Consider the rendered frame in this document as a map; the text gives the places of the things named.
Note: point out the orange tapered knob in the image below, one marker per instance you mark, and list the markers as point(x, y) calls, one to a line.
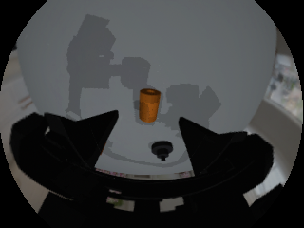
point(150, 99)

